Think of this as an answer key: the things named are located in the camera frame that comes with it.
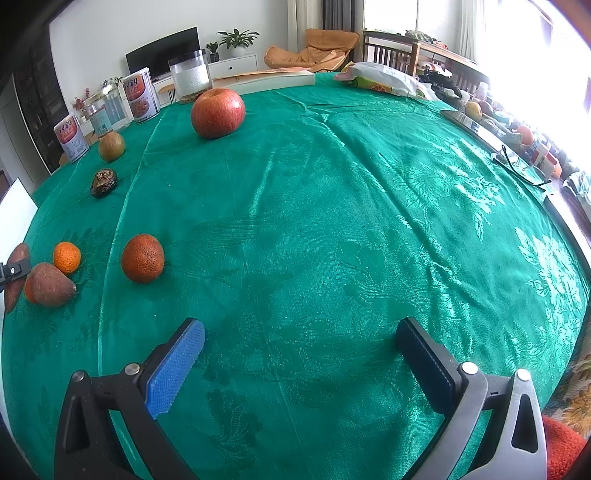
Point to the green tablecloth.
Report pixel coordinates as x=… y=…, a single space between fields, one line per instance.
x=323 y=230

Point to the white board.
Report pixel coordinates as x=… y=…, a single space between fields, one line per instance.
x=14 y=212

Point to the orange label tin can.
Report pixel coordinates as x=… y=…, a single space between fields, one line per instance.
x=140 y=97
x=71 y=138

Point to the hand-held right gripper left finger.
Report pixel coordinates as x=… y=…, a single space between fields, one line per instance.
x=178 y=364

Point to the clear jar with black lid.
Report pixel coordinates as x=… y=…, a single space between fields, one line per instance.
x=190 y=78

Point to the flat white box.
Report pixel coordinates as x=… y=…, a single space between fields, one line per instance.
x=272 y=79

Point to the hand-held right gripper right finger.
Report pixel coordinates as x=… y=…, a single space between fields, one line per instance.
x=425 y=364

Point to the red fuzzy cushion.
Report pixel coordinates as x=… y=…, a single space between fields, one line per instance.
x=561 y=447

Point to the black eyeglasses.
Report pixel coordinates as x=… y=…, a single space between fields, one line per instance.
x=517 y=164

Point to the brown sweet potato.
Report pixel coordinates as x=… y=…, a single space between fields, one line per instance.
x=51 y=285

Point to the orange bean bag chair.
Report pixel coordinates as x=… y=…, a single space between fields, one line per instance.
x=323 y=48

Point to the large orange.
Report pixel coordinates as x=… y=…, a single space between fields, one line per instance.
x=143 y=258

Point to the red flowers in vase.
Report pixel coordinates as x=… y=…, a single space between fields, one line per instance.
x=81 y=99

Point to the large green potted plant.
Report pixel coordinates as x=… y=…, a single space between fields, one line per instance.
x=238 y=39

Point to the plastic bag with orange print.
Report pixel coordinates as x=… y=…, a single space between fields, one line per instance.
x=388 y=78

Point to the small green potted plant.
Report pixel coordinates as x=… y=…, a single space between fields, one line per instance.
x=212 y=50

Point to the black television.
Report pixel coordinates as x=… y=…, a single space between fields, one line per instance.
x=161 y=53

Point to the red apple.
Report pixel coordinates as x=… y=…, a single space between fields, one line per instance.
x=217 y=113

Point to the clear jar with teal label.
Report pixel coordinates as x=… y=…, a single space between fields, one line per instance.
x=105 y=114

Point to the grey window curtain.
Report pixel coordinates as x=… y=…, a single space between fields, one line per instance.
x=337 y=14

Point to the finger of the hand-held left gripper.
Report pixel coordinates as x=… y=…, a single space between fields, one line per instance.
x=14 y=272

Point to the green plant in white vase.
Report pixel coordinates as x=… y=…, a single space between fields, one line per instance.
x=111 y=84

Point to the reddish sweet potato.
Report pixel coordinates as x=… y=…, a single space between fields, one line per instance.
x=19 y=253

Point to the wooden chair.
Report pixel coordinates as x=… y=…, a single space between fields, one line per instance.
x=388 y=53

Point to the dark shrivelled avocado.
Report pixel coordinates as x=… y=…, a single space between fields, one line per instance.
x=103 y=183

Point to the dark display cabinet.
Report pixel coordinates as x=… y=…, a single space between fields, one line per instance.
x=44 y=101

